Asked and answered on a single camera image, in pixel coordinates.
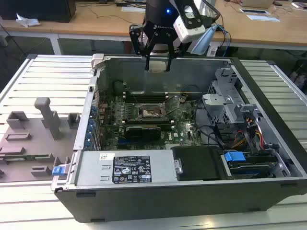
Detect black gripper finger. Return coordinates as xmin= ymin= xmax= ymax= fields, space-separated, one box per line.
xmin=165 ymin=35 xmax=190 ymax=72
xmin=129 ymin=23 xmax=159 ymax=71

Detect silver square CPU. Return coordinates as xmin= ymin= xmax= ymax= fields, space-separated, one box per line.
xmin=148 ymin=59 xmax=168 ymax=73

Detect metal socket cover frame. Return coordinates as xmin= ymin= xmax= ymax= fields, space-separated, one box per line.
xmin=162 ymin=96 xmax=181 ymax=114

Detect CPU socket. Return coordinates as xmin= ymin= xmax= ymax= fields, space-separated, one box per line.
xmin=137 ymin=103 xmax=168 ymax=120

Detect pale blue teach pendant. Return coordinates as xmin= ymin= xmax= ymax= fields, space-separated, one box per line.
xmin=191 ymin=23 xmax=218 ymax=55

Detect wooden desk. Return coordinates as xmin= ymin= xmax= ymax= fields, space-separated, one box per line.
xmin=0 ymin=0 xmax=307 ymax=51

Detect grey metal drive cage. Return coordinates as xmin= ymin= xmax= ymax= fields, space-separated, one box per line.
xmin=201 ymin=68 xmax=259 ymax=126

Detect green motherboard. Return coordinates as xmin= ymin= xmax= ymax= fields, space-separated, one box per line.
xmin=98 ymin=93 xmax=205 ymax=151

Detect black graphics card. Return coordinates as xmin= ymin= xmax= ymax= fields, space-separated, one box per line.
xmin=125 ymin=126 xmax=162 ymax=142

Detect black desktop computer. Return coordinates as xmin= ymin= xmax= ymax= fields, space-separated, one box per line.
xmin=0 ymin=0 xmax=77 ymax=23

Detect crumpled white paper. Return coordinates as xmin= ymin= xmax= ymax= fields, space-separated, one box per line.
xmin=15 ymin=12 xmax=42 ymax=28

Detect black plastic drive shroud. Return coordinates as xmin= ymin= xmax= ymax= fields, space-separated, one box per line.
xmin=171 ymin=146 xmax=227 ymax=182

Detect blue disk carrier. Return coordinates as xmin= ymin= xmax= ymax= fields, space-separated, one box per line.
xmin=223 ymin=150 xmax=276 ymax=179

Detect black label sticker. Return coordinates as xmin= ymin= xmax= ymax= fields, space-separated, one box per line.
xmin=112 ymin=155 xmax=152 ymax=184

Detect grey power supply unit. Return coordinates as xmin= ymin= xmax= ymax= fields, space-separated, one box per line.
xmin=73 ymin=150 xmax=178 ymax=186

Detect grey parts rack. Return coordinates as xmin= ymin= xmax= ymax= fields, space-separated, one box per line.
xmin=0 ymin=96 xmax=81 ymax=184

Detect black open PC case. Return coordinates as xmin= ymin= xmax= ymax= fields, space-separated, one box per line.
xmin=50 ymin=54 xmax=307 ymax=223

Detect blue case latch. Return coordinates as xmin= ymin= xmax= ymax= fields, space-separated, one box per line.
xmin=51 ymin=165 xmax=66 ymax=177

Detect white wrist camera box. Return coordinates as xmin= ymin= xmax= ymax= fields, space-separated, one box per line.
xmin=173 ymin=16 xmax=206 ymax=44

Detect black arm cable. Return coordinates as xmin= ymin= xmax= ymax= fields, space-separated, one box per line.
xmin=202 ymin=0 xmax=222 ymax=25

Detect blue cable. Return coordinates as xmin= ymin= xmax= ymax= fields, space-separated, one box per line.
xmin=215 ymin=23 xmax=232 ymax=57

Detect black internal cable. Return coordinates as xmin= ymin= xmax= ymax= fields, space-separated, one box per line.
xmin=193 ymin=103 xmax=226 ymax=147

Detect coloured power wire bundle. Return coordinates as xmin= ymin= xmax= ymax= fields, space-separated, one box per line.
xmin=234 ymin=126 xmax=265 ymax=150

